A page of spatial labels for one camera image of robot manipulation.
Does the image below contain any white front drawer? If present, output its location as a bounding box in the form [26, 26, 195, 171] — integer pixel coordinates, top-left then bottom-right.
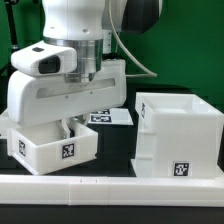
[7, 121, 98, 175]

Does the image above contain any white rear drawer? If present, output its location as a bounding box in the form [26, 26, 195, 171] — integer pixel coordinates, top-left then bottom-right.
[0, 110, 14, 139]

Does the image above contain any white drawer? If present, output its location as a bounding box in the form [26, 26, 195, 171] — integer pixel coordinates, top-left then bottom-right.
[7, 121, 98, 175]
[0, 110, 14, 139]

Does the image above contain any white drawer cabinet box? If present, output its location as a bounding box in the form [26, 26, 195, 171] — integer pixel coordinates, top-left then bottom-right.
[132, 92, 224, 179]

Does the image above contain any white L-shaped boundary frame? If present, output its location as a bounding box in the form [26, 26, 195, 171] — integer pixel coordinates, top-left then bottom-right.
[0, 170, 224, 207]

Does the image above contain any black camera stand pole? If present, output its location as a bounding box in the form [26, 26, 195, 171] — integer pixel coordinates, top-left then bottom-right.
[4, 0, 20, 53]

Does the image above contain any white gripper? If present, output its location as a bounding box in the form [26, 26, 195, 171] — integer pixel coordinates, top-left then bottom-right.
[7, 60, 126, 138]

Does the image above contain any white fiducial marker sheet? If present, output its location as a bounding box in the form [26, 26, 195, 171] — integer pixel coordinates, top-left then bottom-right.
[88, 108, 133, 125]

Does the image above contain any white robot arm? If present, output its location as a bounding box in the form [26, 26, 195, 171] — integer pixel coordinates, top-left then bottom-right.
[7, 0, 163, 127]

